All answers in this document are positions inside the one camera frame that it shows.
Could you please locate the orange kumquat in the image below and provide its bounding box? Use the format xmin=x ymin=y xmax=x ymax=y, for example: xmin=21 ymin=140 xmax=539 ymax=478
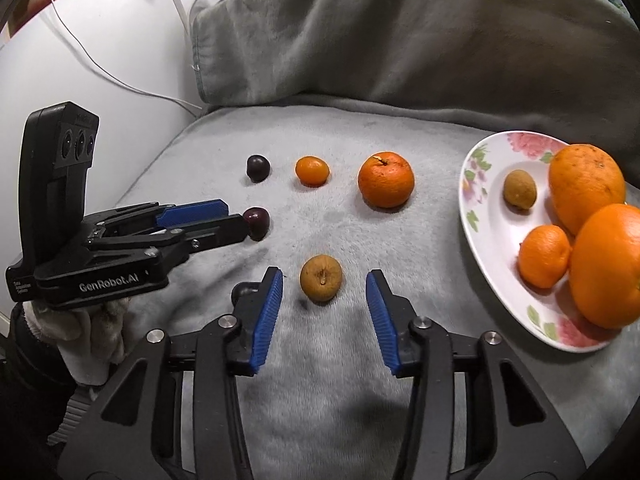
xmin=295 ymin=156 xmax=331 ymax=188

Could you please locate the person's left hand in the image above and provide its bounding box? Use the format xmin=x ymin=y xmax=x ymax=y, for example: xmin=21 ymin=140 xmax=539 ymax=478
xmin=22 ymin=297 xmax=132 ymax=386

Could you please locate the greenish brown round fruit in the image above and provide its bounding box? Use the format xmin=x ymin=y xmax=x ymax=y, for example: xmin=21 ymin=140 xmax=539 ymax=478
xmin=503 ymin=170 xmax=538 ymax=209

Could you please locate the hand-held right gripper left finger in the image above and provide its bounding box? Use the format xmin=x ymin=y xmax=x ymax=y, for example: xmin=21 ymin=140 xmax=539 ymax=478
xmin=57 ymin=266 xmax=284 ymax=480

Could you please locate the floral white plate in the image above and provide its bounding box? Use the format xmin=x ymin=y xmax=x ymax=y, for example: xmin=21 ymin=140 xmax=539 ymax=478
xmin=459 ymin=131 xmax=640 ymax=353

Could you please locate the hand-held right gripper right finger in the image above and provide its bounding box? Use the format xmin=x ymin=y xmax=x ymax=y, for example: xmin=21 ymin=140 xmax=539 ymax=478
xmin=365 ymin=269 xmax=587 ymax=480

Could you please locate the small mandarin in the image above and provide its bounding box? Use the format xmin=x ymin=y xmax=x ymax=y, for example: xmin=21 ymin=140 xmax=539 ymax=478
xmin=357 ymin=151 xmax=416 ymax=209
xmin=517 ymin=225 xmax=572 ymax=289

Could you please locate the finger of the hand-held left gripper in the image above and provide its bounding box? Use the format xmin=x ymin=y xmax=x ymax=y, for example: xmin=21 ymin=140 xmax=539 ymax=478
xmin=155 ymin=199 xmax=230 ymax=228
xmin=165 ymin=215 xmax=251 ymax=261

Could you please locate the grey fleece blanket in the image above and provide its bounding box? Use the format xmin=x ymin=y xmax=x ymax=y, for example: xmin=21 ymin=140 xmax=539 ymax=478
xmin=65 ymin=0 xmax=640 ymax=480

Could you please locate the dark plum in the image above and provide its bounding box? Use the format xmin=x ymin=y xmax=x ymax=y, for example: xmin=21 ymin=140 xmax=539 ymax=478
xmin=246 ymin=155 xmax=272 ymax=183
xmin=242 ymin=206 xmax=271 ymax=242

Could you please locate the large orange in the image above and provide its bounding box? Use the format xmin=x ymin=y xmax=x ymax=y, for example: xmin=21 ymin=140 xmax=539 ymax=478
xmin=548 ymin=144 xmax=627 ymax=237
xmin=569 ymin=203 xmax=640 ymax=330

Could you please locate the white cable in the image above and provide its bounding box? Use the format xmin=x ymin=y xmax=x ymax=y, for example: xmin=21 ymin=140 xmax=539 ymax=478
xmin=47 ymin=7 xmax=206 ymax=113

